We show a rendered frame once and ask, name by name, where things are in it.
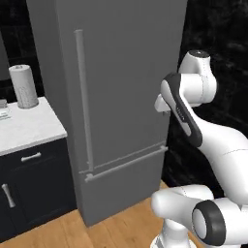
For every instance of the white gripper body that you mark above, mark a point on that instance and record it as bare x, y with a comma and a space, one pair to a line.
160, 105

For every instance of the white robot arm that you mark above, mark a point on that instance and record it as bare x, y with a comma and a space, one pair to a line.
223, 151

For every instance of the grey fridge door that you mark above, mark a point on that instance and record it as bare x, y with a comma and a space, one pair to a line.
129, 80

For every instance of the grey fridge freezer drawer front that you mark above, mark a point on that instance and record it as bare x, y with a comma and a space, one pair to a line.
122, 190

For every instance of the grey fridge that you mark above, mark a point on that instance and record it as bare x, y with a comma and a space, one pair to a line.
45, 64

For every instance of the dark navy drawer front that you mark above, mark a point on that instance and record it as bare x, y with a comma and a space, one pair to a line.
48, 150

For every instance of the white paper towel roll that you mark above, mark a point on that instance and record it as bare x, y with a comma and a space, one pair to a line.
24, 87

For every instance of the dark navy cupboard door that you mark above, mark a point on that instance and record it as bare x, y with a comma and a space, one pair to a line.
42, 193

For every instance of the small white flat object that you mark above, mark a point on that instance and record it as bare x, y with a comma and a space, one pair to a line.
4, 115

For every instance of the small grey block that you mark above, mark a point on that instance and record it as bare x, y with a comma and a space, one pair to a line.
3, 103

